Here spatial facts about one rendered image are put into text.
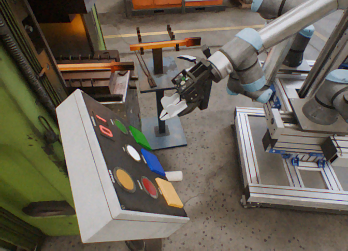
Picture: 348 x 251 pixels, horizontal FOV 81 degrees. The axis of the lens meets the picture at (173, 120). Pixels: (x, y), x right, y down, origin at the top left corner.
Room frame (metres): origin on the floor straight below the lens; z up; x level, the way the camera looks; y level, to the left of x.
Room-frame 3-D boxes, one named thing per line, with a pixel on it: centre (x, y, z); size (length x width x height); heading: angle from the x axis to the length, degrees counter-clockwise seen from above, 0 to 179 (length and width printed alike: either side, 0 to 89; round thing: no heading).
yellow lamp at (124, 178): (0.18, 0.09, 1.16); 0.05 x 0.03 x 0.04; 3
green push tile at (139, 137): (0.40, 0.11, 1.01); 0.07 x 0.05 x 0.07; 28
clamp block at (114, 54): (0.98, 0.35, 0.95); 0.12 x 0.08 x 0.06; 93
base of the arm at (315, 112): (0.70, -0.71, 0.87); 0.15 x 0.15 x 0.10
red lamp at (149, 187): (0.20, 0.05, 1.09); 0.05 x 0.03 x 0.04; 3
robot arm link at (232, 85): (0.85, -0.33, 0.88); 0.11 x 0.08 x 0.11; 51
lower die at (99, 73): (0.79, 0.49, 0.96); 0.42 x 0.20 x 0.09; 93
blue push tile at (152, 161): (0.31, 0.06, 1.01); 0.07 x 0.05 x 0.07; 28
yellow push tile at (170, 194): (0.22, 0.01, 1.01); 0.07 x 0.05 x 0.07; 28
